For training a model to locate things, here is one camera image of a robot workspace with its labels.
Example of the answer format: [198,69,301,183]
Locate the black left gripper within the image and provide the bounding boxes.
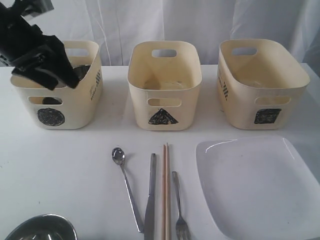
[0,0,80,90]

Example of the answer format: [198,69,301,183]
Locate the steel mug with handle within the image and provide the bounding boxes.
[71,64,91,81]

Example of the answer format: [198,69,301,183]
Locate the long steel spoon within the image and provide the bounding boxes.
[111,147,144,234]

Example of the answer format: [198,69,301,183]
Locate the stainless steel bowl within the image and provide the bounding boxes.
[5,213,78,240]

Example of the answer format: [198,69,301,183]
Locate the steel table knife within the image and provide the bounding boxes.
[144,153,157,240]

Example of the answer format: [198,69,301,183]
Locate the white ceramic bowl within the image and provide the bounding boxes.
[55,83,67,89]

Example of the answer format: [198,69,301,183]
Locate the cream bin with circle mark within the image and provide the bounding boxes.
[10,40,103,130]

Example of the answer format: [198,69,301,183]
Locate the white backdrop curtain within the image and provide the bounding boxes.
[29,0,320,71]

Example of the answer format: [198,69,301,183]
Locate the cream bin with triangle mark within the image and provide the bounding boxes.
[127,40,202,131]

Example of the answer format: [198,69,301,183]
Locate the cream bin with square mark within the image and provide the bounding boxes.
[217,39,310,130]

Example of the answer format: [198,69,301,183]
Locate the steel fork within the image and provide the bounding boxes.
[171,171,191,240]

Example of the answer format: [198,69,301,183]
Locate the white square plate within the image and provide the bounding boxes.
[195,136,320,240]

